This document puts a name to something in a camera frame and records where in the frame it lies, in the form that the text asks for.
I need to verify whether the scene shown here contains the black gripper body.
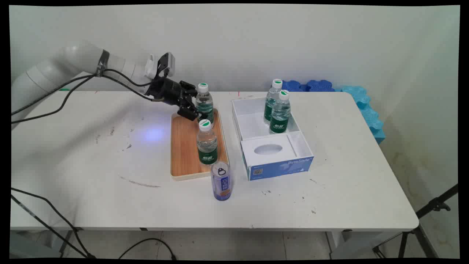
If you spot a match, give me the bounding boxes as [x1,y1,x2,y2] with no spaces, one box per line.
[148,78,185,107]

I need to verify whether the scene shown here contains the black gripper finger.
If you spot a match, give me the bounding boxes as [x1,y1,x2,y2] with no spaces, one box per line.
[177,103,201,122]
[179,81,199,98]

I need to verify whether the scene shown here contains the water bottle green label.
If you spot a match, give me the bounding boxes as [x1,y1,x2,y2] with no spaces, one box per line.
[269,90,292,134]
[196,83,214,128]
[263,79,283,123]
[196,119,218,166]

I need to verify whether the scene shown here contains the wooden tray with white rim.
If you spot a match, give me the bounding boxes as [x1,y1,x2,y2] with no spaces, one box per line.
[170,108,230,181]

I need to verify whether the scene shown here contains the blue drink can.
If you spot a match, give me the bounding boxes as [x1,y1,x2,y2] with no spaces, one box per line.
[211,161,232,201]

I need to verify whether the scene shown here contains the white blue tissue box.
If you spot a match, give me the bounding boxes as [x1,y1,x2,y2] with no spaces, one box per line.
[231,96,314,181]

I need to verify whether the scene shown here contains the light blue foam mat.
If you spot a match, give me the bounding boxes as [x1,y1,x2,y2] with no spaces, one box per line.
[334,85,386,144]

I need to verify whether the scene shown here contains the grey table leg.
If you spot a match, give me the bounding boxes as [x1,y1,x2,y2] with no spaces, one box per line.
[10,230,74,259]

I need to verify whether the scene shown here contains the white table leg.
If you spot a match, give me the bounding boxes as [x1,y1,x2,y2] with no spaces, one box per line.
[325,230,403,259]

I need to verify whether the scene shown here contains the black tripod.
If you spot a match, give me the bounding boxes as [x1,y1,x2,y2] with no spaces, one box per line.
[373,183,459,259]

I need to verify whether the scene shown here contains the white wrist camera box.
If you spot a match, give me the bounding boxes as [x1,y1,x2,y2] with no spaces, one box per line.
[144,52,176,80]

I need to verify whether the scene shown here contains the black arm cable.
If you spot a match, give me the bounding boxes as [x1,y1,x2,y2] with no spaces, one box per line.
[11,68,152,116]
[11,74,164,124]

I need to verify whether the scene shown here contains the black strap on arm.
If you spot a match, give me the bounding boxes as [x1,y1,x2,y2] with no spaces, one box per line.
[96,49,110,77]

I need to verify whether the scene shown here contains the black looped floor cable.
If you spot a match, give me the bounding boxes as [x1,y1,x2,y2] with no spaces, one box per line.
[118,238,177,260]

